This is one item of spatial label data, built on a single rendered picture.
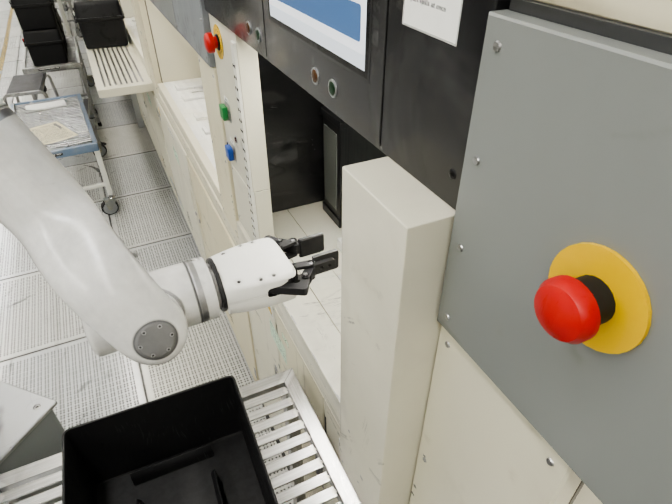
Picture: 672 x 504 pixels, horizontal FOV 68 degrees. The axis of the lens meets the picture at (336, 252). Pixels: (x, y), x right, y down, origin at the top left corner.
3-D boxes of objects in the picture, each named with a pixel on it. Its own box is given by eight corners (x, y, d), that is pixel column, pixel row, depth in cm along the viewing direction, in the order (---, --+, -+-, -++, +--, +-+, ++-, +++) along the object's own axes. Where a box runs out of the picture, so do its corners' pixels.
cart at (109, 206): (30, 167, 349) (3, 99, 320) (108, 151, 368) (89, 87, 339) (37, 237, 280) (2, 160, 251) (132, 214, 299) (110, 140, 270)
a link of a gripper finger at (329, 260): (294, 278, 70) (336, 264, 72) (303, 292, 68) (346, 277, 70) (293, 260, 68) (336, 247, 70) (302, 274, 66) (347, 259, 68)
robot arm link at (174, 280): (190, 273, 59) (178, 255, 68) (71, 308, 55) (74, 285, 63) (207, 334, 62) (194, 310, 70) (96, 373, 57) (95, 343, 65)
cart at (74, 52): (37, 91, 471) (17, 38, 442) (96, 84, 489) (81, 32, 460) (35, 128, 403) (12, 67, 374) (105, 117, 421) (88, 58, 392)
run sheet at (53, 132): (16, 132, 284) (15, 129, 283) (58, 120, 297) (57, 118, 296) (38, 148, 267) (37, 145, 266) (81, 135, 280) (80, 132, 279)
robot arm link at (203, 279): (189, 295, 71) (209, 288, 72) (206, 335, 65) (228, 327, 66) (178, 248, 66) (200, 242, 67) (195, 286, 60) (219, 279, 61)
